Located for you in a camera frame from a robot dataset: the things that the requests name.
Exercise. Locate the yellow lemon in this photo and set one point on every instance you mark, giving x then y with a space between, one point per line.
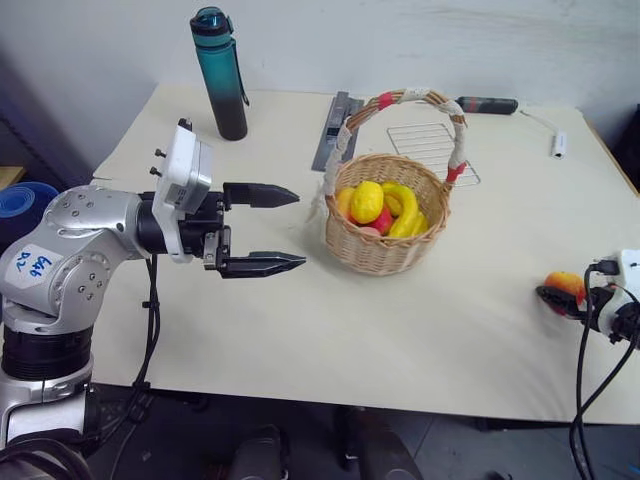
366 202

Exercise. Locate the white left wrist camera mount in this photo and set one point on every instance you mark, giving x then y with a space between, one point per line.
182 160

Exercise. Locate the red apple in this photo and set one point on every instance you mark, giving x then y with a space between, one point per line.
382 221

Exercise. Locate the yellow banana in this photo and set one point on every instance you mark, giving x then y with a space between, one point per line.
407 210

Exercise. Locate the wooden board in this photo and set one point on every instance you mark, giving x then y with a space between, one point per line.
10 176

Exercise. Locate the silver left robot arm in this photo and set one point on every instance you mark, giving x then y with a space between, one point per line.
75 225

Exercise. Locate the cream table cover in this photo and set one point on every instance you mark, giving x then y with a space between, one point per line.
300 325

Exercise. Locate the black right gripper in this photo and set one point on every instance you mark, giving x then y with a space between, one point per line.
592 312

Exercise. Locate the red and yellow peach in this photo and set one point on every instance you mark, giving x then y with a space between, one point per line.
565 281

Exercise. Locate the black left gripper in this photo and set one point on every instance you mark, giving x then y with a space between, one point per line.
202 230

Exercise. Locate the black and red cylinder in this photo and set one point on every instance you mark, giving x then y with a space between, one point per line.
487 105

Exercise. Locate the teal water bottle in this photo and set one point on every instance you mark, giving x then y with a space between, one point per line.
225 75

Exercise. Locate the orange yellow fruit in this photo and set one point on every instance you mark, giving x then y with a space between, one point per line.
344 202

